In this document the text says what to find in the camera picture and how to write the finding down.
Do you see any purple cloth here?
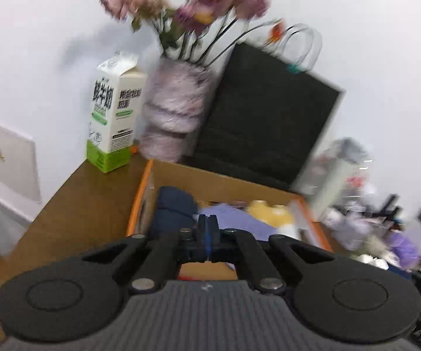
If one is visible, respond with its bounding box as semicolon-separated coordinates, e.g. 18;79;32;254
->
198;204;276;241

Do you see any pink ribbed vase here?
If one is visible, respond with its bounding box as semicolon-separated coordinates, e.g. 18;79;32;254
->
139;57;215;162

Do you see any red cardboard box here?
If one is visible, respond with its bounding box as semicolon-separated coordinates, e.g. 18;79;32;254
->
127;160;340;289

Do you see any black paper bag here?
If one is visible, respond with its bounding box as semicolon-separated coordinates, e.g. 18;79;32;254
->
184;43;342;191

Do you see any white thermos bottle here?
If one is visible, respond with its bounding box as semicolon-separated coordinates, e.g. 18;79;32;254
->
292;137;372;221

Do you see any yellow white plush toy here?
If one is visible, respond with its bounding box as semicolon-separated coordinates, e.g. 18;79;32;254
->
245;200;301;240

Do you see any navy blue pouch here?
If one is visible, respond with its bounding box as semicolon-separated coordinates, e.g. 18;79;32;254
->
148;186;198;239

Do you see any white green milk carton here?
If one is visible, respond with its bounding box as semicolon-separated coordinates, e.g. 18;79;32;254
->
87;51;147;173

